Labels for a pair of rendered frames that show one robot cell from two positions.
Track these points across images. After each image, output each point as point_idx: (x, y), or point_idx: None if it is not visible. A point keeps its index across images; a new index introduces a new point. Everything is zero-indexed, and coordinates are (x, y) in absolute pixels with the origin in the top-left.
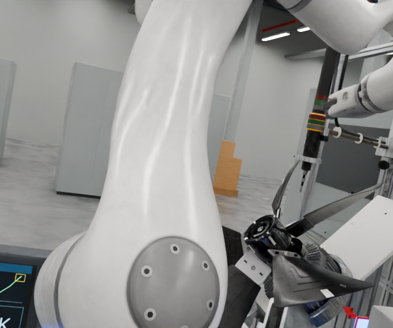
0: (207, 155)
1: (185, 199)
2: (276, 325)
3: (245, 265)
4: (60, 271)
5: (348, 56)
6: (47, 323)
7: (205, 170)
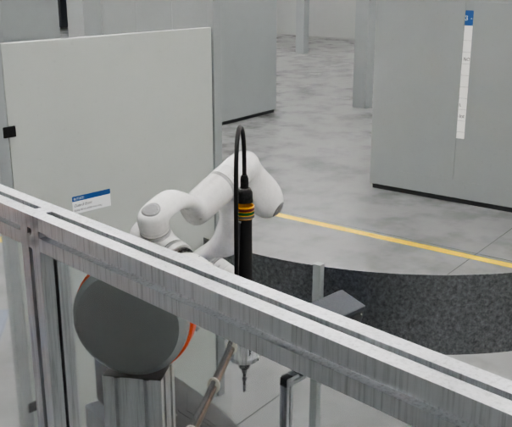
0: (208, 246)
1: (199, 247)
2: None
3: None
4: None
5: (234, 246)
6: None
7: (204, 247)
